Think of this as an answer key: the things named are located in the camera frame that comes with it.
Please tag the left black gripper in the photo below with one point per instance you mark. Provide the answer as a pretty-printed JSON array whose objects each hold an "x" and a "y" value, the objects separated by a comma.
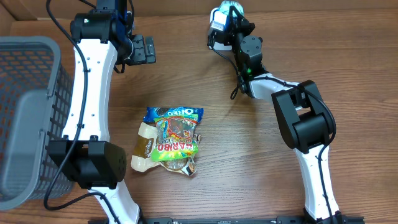
[{"x": 142, "y": 55}]

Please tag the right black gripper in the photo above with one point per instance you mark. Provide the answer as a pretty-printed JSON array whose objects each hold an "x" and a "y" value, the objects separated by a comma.
[{"x": 239, "y": 23}]

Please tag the blue Oreo cookie pack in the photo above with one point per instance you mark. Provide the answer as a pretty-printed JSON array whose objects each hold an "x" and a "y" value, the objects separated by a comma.
[{"x": 153, "y": 113}]

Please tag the beige brown cookie bag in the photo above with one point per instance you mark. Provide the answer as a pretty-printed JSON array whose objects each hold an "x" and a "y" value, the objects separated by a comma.
[{"x": 145, "y": 145}]

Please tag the Haribo gummy worms bag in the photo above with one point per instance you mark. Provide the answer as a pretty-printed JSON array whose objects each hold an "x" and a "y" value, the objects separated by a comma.
[{"x": 175, "y": 138}]

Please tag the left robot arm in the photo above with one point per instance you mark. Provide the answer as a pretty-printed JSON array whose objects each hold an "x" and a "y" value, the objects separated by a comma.
[{"x": 104, "y": 44}]

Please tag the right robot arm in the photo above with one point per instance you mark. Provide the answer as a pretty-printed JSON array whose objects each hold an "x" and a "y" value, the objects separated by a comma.
[{"x": 306, "y": 124}]

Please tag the white barcode scanner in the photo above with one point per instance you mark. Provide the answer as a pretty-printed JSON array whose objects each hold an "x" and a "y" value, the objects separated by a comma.
[{"x": 218, "y": 45}]

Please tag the grey plastic basket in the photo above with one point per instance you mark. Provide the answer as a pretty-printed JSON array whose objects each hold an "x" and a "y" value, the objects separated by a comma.
[{"x": 36, "y": 92}]

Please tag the cardboard back wall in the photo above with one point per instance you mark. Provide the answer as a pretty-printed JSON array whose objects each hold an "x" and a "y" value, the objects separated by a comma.
[{"x": 25, "y": 10}]

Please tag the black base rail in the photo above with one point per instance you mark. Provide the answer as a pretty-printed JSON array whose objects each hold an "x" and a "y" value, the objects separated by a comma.
[{"x": 277, "y": 220}]

